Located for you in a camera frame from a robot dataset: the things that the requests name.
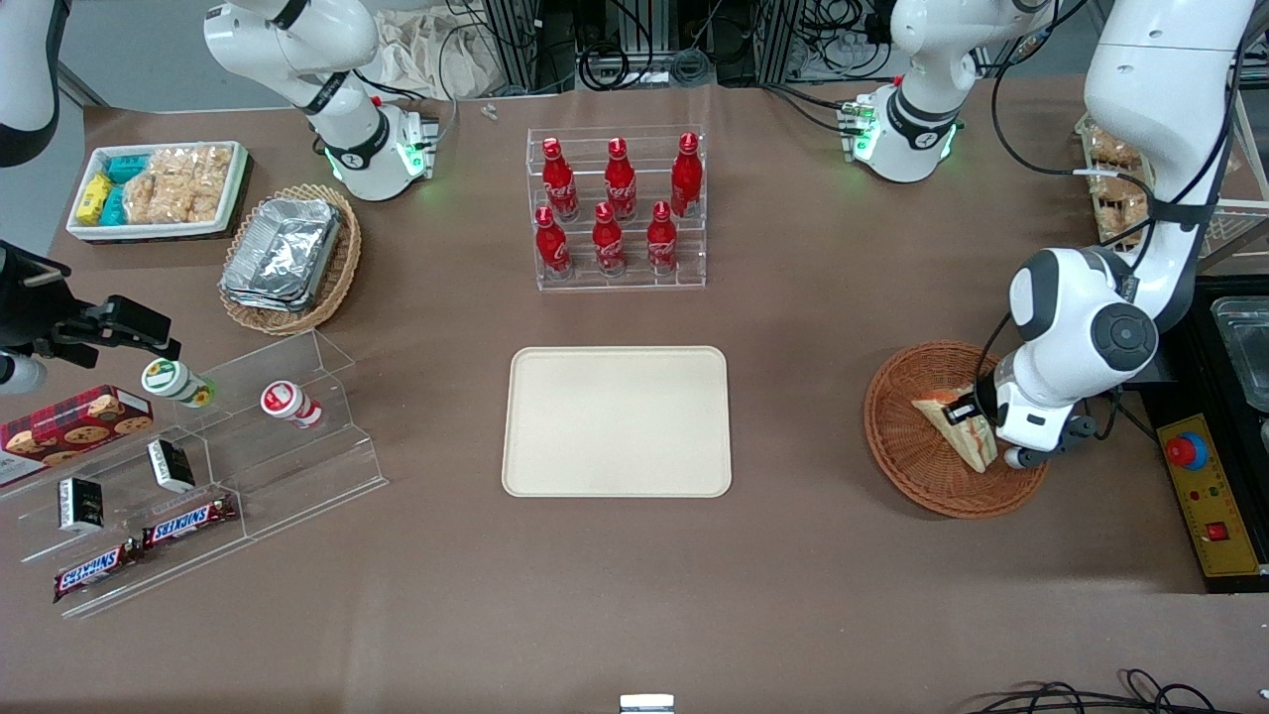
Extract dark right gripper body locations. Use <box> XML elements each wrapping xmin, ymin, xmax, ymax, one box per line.
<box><xmin>0</xmin><ymin>242</ymin><xmax>96</xmax><ymax>351</ymax></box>

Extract triangular sandwich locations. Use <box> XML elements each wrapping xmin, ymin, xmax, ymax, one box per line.
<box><xmin>912</xmin><ymin>390</ymin><xmax>998</xmax><ymax>474</ymax></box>

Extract brown round wicker basket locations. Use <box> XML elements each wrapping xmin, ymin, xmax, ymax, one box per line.
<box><xmin>864</xmin><ymin>341</ymin><xmax>1053</xmax><ymax>521</ymax></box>

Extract white rectangular snack tray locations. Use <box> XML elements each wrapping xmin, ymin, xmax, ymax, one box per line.
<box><xmin>66</xmin><ymin>141</ymin><xmax>250</xmax><ymax>243</ymax></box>

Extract light oval wicker basket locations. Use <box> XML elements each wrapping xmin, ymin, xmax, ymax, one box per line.
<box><xmin>218</xmin><ymin>183</ymin><xmax>363</xmax><ymax>337</ymax></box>

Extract beige rectangular tray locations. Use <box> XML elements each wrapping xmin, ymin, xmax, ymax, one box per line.
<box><xmin>501</xmin><ymin>345</ymin><xmax>734</xmax><ymax>499</ymax></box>

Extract green-lidded white drink bottle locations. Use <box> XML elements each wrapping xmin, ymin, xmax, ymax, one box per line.
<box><xmin>141</xmin><ymin>358</ymin><xmax>217</xmax><ymax>410</ymax></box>

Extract red tartan cookie box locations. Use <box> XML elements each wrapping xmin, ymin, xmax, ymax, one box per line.
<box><xmin>0</xmin><ymin>385</ymin><xmax>156</xmax><ymax>488</ymax></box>

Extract yellow snack packet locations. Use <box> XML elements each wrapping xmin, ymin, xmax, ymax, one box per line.
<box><xmin>76</xmin><ymin>174</ymin><xmax>114</xmax><ymax>227</ymax></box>

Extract small black white box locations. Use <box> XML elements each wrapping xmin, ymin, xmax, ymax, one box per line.
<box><xmin>147</xmin><ymin>439</ymin><xmax>197</xmax><ymax>494</ymax></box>
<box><xmin>58</xmin><ymin>477</ymin><xmax>106</xmax><ymax>534</ymax></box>

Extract clear bag of rice crackers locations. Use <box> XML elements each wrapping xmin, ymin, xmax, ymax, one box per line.
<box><xmin>123</xmin><ymin>145</ymin><xmax>235</xmax><ymax>225</ymax></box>

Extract red-lidded white drink bottle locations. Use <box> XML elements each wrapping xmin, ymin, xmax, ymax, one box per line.
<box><xmin>260</xmin><ymin>381</ymin><xmax>325</xmax><ymax>430</ymax></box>

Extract stacked aluminium foil trays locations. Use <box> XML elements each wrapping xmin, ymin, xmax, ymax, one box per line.
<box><xmin>220</xmin><ymin>196</ymin><xmax>344</xmax><ymax>313</ymax></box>

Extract Snickers chocolate bar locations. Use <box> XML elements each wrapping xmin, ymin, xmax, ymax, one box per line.
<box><xmin>142</xmin><ymin>494</ymin><xmax>240</xmax><ymax>550</ymax></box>
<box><xmin>53</xmin><ymin>540</ymin><xmax>146</xmax><ymax>604</ymax></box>

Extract clear acrylic stepped shelf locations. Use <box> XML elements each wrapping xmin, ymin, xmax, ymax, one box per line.
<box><xmin>0</xmin><ymin>329</ymin><xmax>390</xmax><ymax>621</ymax></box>

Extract yellow emergency stop box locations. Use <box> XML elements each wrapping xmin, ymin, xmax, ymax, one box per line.
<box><xmin>1157</xmin><ymin>414</ymin><xmax>1266</xmax><ymax>580</ymax></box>

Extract clear metal-rimmed container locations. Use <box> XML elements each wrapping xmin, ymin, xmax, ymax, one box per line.
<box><xmin>1211</xmin><ymin>296</ymin><xmax>1269</xmax><ymax>413</ymax></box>

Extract red cola bottle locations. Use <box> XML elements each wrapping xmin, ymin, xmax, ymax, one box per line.
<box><xmin>592</xmin><ymin>201</ymin><xmax>627</xmax><ymax>278</ymax></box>
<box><xmin>646</xmin><ymin>201</ymin><xmax>679</xmax><ymax>277</ymax></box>
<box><xmin>670</xmin><ymin>132</ymin><xmax>704</xmax><ymax>218</ymax></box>
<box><xmin>605</xmin><ymin>137</ymin><xmax>638</xmax><ymax>221</ymax></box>
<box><xmin>535</xmin><ymin>205</ymin><xmax>573</xmax><ymax>280</ymax></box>
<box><xmin>542</xmin><ymin>137</ymin><xmax>580</xmax><ymax>222</ymax></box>

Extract clear acrylic bottle rack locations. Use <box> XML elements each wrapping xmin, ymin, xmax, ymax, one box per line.
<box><xmin>525</xmin><ymin>124</ymin><xmax>708</xmax><ymax>293</ymax></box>

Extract beige cloth bag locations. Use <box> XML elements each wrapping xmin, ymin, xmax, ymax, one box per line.
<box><xmin>372</xmin><ymin>8</ymin><xmax>503</xmax><ymax>101</ymax></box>

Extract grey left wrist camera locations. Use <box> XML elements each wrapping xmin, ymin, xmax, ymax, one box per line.
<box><xmin>1003</xmin><ymin>415</ymin><xmax>1098</xmax><ymax>470</ymax></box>

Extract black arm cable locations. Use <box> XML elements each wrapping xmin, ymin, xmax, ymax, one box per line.
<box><xmin>974</xmin><ymin>59</ymin><xmax>1252</xmax><ymax>417</ymax></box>

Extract wire basket of snack bags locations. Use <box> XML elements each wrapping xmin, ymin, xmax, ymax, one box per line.
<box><xmin>1076</xmin><ymin>59</ymin><xmax>1269</xmax><ymax>262</ymax></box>

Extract black floor cables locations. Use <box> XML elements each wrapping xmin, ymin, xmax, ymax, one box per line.
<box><xmin>967</xmin><ymin>669</ymin><xmax>1269</xmax><ymax>714</ymax></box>

